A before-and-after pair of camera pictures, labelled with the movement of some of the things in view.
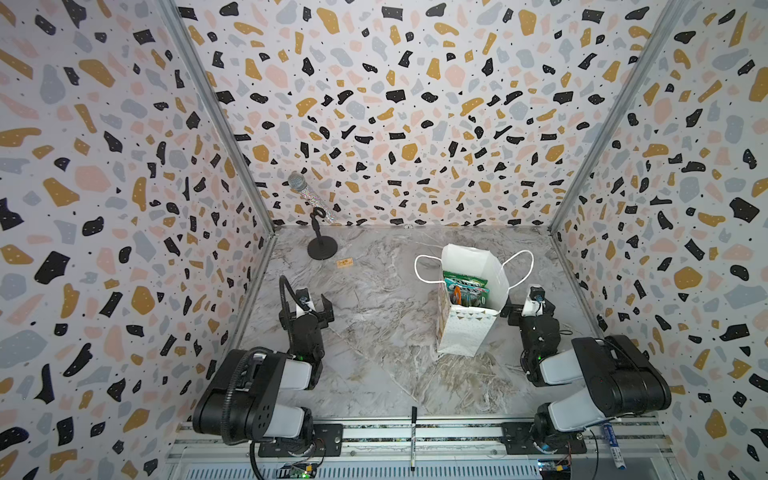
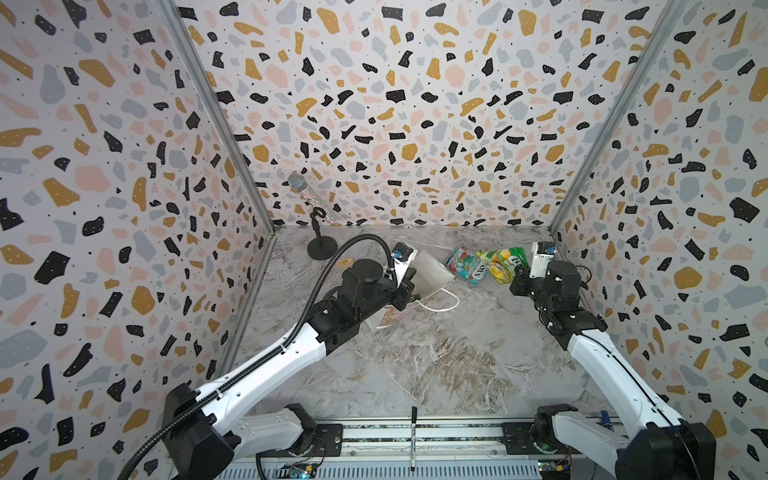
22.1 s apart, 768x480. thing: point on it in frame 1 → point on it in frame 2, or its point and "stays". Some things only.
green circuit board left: [303, 471] stays
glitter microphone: [298, 182] stays
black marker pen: [413, 437] stays
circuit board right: [555, 469] stays
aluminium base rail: [423, 449] stays
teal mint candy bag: [466, 290] → [467, 263]
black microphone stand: [322, 247] stays
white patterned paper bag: [473, 291] → [430, 274]
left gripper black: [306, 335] → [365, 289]
